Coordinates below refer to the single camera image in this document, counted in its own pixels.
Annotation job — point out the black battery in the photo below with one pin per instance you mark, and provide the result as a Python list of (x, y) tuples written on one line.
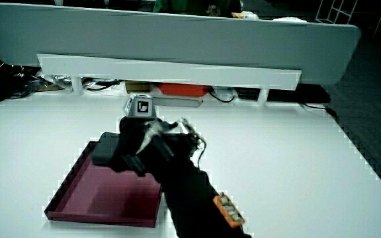
[(104, 148)]

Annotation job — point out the orange box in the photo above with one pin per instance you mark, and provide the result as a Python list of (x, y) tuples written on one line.
[(182, 89)]

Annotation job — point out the grey desk partition screen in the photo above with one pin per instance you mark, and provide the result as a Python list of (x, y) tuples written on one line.
[(177, 39)]

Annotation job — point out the grey flat keyboard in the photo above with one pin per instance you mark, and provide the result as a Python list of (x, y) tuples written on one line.
[(180, 102)]

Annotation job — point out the white desk shelf riser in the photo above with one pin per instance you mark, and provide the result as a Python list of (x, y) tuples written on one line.
[(164, 71)]

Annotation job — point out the black plastic bag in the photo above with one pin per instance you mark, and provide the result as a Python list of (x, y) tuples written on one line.
[(2, 79)]

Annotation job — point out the maroon square plate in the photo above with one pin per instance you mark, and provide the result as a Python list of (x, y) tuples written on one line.
[(111, 195)]

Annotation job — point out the person's right hand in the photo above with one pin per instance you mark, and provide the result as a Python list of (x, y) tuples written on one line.
[(159, 145)]

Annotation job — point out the orange forearm sensor unit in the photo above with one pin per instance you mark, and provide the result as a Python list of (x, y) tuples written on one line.
[(229, 210)]

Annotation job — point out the brown cardboard box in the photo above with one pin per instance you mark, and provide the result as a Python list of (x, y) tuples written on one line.
[(137, 87)]

